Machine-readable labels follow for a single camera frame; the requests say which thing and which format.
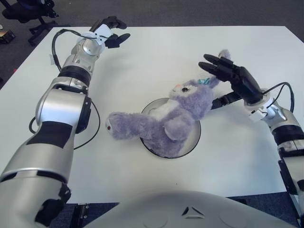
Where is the yellow black box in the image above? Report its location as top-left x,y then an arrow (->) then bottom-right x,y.
0,25 -> 15,44

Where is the white plate with black rim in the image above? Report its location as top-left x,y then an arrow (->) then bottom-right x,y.
140,97 -> 201,159

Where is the silver robot torso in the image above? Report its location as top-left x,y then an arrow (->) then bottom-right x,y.
83,190 -> 297,228

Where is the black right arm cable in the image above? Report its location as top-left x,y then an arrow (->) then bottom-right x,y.
261,82 -> 295,112

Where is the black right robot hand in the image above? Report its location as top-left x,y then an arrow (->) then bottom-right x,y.
198,54 -> 264,110

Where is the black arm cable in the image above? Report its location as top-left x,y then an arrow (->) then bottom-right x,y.
261,82 -> 295,112
28,28 -> 100,150

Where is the purple plush bunny doll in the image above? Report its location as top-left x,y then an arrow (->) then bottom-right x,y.
105,49 -> 232,159

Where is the black office chair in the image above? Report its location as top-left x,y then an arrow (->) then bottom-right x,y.
1,0 -> 71,46

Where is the white table leg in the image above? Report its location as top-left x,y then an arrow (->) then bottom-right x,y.
286,190 -> 301,225

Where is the black table bracket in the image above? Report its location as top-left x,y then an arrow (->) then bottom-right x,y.
71,202 -> 90,228

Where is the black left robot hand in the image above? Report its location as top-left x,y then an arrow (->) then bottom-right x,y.
90,16 -> 131,49

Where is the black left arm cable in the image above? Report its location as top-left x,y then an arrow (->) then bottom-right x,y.
28,28 -> 100,150

